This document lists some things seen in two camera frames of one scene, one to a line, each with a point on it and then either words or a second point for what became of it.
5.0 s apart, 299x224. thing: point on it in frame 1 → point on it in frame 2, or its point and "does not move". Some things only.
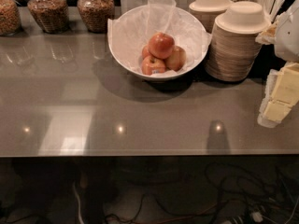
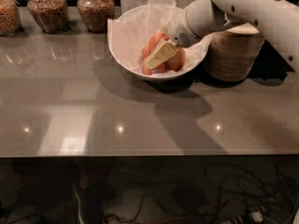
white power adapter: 257,217 does not move
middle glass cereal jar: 49,8 does not move
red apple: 177,60 does not move
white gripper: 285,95 → 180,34
